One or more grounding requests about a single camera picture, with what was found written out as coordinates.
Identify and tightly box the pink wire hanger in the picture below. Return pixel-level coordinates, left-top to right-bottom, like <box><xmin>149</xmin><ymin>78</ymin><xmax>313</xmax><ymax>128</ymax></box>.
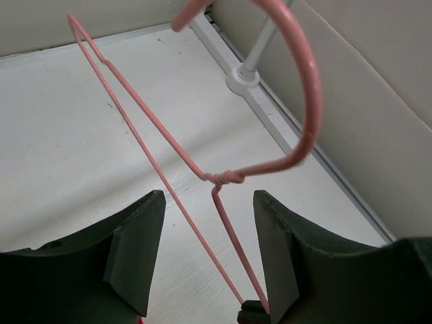
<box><xmin>66</xmin><ymin>0</ymin><xmax>321</xmax><ymax>317</ymax></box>

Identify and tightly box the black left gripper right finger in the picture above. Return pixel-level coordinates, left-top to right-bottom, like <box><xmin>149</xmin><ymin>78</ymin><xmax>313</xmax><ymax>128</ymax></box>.
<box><xmin>253</xmin><ymin>190</ymin><xmax>431</xmax><ymax>323</ymax></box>

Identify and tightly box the white metal clothes rack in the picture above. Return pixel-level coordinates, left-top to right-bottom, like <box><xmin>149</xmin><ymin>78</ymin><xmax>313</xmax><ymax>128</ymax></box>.
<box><xmin>188</xmin><ymin>0</ymin><xmax>294</xmax><ymax>149</ymax></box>

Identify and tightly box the aluminium table edge rail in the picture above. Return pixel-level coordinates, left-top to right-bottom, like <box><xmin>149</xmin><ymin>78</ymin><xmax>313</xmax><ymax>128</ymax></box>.
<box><xmin>202</xmin><ymin>6</ymin><xmax>398</xmax><ymax>244</ymax></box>

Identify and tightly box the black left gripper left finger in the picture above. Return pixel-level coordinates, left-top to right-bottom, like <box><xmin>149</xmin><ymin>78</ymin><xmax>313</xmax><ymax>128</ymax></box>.
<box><xmin>1</xmin><ymin>190</ymin><xmax>165</xmax><ymax>323</ymax></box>

